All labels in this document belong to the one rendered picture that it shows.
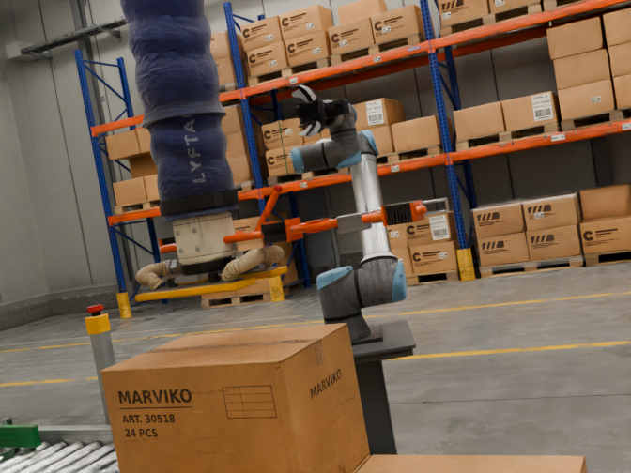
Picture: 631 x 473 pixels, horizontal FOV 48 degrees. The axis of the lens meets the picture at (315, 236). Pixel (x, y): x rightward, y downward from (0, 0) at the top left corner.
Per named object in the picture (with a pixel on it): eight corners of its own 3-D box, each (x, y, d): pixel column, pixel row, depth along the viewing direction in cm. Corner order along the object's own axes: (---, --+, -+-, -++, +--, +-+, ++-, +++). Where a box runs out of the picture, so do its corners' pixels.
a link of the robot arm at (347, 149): (331, 171, 245) (325, 136, 244) (364, 164, 243) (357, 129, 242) (328, 171, 235) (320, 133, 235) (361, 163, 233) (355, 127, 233)
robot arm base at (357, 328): (321, 338, 286) (316, 314, 285) (367, 328, 286) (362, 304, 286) (324, 347, 267) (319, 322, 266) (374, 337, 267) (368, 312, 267)
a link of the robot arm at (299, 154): (314, 141, 303) (285, 145, 237) (342, 134, 301) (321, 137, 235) (319, 167, 304) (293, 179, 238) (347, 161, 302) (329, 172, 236)
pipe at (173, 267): (137, 288, 200) (133, 268, 199) (190, 273, 222) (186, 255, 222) (238, 276, 185) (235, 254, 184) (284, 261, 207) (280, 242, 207)
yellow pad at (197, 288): (135, 302, 198) (131, 284, 198) (158, 295, 207) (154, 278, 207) (237, 291, 183) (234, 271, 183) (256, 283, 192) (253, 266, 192)
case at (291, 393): (125, 507, 202) (100, 370, 200) (207, 451, 237) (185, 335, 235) (310, 518, 174) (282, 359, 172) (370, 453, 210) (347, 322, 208)
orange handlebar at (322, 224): (129, 260, 212) (126, 249, 212) (188, 247, 239) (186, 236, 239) (423, 218, 171) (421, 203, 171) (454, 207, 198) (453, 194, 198)
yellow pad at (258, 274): (176, 289, 215) (173, 273, 215) (195, 283, 224) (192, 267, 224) (272, 278, 200) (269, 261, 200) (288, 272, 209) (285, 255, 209)
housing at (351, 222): (338, 234, 181) (335, 217, 181) (348, 231, 187) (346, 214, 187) (363, 231, 178) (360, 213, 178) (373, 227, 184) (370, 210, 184)
